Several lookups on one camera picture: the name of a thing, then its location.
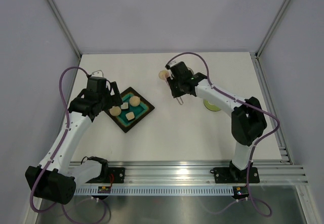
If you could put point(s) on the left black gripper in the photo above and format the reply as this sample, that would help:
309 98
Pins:
116 96

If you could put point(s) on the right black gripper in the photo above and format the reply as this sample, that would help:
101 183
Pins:
175 93

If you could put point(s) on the dark square teal plate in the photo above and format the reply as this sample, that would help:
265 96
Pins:
140 112

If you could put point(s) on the round bun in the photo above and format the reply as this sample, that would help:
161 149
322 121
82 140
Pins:
115 111
134 101
163 75

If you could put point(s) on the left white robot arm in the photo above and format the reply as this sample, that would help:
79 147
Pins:
52 179

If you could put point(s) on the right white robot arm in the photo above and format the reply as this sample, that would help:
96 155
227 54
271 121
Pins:
247 123

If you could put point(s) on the round metal lunch tin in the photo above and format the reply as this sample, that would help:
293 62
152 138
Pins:
190 70

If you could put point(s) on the small tofu cube upper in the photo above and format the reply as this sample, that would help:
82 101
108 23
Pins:
124 106

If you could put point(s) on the round bun top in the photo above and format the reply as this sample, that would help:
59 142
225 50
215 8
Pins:
134 101

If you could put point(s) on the tofu cube lower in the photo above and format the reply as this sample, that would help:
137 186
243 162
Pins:
130 116

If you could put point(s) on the green round lid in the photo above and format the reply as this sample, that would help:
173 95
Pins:
210 106

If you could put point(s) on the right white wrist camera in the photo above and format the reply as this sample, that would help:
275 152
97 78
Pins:
170 64

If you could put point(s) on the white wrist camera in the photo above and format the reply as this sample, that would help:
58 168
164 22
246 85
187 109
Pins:
170 64
98 73

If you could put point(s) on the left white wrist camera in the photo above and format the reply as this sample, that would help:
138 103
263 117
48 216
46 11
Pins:
98 73

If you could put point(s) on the left black base bracket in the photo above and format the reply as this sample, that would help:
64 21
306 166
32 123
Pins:
116 175

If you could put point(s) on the black base bracket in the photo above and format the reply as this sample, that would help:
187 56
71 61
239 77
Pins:
227 175
116 175

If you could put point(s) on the aluminium mounting rail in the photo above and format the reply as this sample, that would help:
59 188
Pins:
188 178

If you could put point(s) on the right black base bracket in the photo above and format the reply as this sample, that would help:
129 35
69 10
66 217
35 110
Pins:
227 175

